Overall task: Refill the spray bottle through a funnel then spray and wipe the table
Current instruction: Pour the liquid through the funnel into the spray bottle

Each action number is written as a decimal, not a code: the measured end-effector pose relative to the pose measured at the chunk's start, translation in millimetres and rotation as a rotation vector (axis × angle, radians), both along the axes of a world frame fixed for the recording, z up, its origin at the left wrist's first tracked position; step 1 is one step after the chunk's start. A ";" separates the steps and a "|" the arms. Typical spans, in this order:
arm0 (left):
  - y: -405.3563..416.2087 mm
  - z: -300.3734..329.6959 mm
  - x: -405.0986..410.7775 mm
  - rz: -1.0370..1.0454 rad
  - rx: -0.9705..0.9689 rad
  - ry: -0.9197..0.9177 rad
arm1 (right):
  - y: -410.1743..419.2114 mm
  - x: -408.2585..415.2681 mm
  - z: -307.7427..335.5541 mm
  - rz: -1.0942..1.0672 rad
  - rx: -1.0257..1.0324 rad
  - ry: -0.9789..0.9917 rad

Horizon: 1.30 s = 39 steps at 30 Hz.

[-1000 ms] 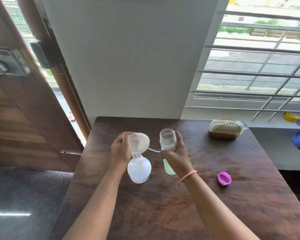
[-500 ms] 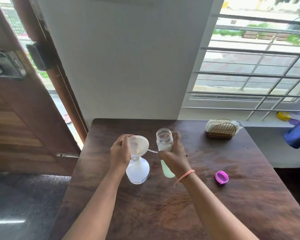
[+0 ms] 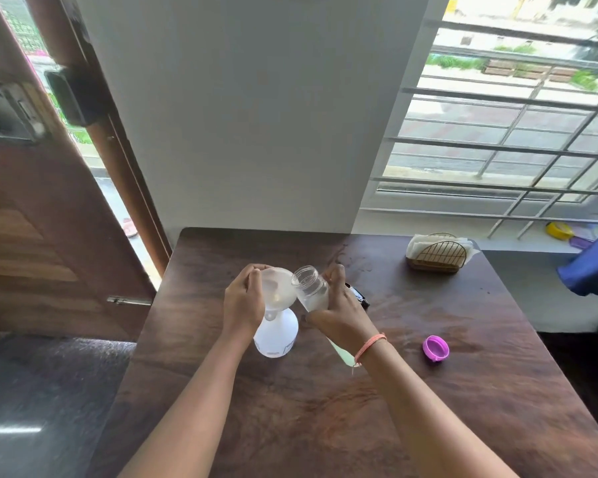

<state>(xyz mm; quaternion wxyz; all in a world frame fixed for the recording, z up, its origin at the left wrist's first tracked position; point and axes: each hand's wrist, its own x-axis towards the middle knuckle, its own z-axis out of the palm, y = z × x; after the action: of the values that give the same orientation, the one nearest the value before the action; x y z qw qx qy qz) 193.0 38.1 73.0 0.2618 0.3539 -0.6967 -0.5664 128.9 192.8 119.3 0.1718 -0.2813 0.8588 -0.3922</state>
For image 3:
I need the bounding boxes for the purple bottle cap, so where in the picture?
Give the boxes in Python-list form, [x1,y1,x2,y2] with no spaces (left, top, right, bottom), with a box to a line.
[422,335,450,364]

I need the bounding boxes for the brown wooden door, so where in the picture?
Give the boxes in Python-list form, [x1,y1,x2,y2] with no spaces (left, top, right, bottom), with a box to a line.
[0,0,157,341]

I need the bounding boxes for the metal door lock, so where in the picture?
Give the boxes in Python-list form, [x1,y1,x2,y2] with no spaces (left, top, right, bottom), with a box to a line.
[0,82,47,144]

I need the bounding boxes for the person's right hand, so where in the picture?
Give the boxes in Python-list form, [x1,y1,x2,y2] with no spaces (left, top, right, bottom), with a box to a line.
[305,264,380,357]

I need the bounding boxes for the black lock strike box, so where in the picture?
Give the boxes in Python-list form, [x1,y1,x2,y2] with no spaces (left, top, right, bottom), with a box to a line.
[44,66,106,128]

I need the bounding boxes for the black spray nozzle head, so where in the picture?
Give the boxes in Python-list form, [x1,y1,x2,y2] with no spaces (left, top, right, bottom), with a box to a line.
[345,282,371,310]

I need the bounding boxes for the person's right forearm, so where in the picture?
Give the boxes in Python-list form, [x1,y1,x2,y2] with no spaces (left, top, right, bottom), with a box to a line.
[355,336,520,478]

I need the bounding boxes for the orange thread wristband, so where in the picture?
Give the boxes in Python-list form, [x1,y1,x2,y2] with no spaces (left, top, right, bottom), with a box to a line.
[351,333,388,376]

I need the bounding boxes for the white metal window grille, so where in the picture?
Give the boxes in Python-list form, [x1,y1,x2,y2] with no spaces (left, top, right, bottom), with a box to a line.
[360,0,598,239]

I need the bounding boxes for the gold wire napkin holder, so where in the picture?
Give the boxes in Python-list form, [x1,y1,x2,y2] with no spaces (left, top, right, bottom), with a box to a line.
[406,233,472,275]

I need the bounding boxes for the person's left forearm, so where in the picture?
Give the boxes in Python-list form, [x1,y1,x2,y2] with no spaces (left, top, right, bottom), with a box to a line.
[119,327,261,478]

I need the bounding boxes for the person's left hand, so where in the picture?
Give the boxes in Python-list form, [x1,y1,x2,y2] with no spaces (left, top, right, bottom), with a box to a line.
[223,264,275,339]

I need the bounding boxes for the white translucent spray bottle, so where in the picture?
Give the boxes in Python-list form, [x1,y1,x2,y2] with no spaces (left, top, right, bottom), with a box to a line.
[252,306,300,359]

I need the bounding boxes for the brown wooden door frame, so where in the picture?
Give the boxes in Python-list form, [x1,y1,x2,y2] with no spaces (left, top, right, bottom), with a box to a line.
[24,0,173,277]

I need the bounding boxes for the blue cloth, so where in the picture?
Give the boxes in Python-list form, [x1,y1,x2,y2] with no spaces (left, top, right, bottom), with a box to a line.
[556,223,598,297]

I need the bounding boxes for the white paper napkins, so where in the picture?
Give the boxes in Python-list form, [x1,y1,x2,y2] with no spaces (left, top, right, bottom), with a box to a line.
[407,234,481,267]

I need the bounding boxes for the clear plastic bottle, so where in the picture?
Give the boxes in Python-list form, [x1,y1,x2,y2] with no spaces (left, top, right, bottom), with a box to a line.
[291,266,357,369]

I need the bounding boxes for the white plastic funnel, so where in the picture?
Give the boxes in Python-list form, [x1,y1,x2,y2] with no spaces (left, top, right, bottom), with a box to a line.
[260,267,300,320]

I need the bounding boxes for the wooden planter boxes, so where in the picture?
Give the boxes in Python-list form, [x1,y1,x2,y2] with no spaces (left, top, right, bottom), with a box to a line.
[482,58,580,86]

